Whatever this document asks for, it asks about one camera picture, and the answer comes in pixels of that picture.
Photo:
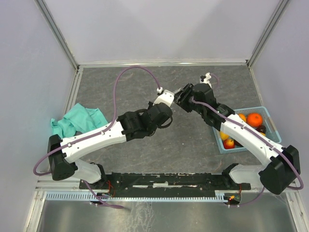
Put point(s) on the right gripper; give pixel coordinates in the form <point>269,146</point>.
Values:
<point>183,105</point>

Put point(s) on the green mango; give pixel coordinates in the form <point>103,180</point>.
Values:
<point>243,117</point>

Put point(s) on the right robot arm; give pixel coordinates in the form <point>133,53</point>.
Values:
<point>279,166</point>

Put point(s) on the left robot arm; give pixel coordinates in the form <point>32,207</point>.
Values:
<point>65,154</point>

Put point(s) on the yellow lemon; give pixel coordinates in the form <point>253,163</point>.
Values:
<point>223,136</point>

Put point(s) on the red yellow peach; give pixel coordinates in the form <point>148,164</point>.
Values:
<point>229,144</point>

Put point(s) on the orange tangerine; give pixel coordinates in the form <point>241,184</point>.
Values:
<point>254,120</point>

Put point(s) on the small dark fig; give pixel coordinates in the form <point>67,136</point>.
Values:
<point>261,129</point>

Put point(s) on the teal cloth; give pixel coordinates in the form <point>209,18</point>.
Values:
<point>78,119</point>

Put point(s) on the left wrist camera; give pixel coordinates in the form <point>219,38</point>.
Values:
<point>164,96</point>

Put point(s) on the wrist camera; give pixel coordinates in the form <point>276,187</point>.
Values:
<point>205,79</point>
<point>164,96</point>

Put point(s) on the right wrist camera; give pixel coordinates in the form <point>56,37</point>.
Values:
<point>205,79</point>

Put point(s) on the blue cable duct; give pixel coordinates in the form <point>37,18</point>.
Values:
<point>87,196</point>

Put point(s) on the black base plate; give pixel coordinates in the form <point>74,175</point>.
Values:
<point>168,185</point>

